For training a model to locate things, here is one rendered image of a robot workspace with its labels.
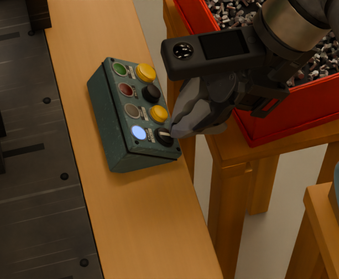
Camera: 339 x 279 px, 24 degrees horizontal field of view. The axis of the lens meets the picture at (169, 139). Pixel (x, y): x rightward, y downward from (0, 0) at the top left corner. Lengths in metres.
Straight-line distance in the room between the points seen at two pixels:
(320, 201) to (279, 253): 0.91
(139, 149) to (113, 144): 0.04
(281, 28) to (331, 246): 0.32
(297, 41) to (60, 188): 0.36
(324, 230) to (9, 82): 0.47
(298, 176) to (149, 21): 0.66
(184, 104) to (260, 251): 1.03
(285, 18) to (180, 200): 0.28
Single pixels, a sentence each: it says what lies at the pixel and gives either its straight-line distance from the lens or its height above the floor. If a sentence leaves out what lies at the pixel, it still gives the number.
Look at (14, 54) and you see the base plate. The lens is 1.18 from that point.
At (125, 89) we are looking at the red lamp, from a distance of 1.05.
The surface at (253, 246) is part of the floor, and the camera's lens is 2.00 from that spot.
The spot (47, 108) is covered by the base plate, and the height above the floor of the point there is 0.90.
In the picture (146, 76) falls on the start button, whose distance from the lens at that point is 1.08.
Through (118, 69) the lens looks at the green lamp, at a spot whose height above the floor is 0.96.
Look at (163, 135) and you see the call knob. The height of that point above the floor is 0.94.
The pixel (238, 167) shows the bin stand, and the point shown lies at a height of 0.77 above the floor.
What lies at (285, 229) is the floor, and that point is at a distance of 2.03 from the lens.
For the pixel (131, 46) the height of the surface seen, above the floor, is 0.90.
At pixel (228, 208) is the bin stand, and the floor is 0.63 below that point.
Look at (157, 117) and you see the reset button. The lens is 1.04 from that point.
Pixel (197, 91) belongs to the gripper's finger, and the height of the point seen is 1.00.
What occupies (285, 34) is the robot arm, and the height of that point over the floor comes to 1.12.
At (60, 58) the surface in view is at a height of 0.90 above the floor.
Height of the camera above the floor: 1.80
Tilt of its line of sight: 57 degrees down
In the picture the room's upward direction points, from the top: straight up
